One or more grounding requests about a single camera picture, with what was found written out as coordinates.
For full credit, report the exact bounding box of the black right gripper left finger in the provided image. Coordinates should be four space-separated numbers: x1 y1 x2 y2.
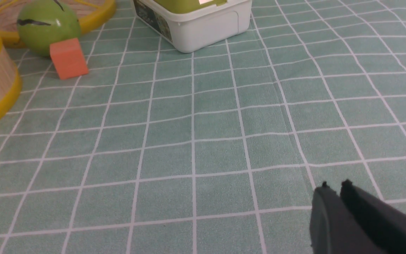
310 181 385 254

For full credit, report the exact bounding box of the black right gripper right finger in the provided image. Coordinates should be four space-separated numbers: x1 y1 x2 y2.
340 180 406 254

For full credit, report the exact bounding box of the bamboo steamer lid yellow rim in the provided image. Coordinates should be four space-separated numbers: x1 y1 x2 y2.
0 0 117 48

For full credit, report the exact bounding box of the green checkered tablecloth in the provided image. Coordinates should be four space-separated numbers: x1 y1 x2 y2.
0 0 406 254

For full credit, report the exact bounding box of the white box green lid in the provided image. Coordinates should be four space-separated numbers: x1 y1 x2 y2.
131 0 252 53

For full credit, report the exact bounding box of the orange foam cube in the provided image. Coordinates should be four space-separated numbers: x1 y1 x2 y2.
50 38 89 79

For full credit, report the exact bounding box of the green toy ball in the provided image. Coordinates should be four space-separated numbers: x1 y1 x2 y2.
16 0 81 57

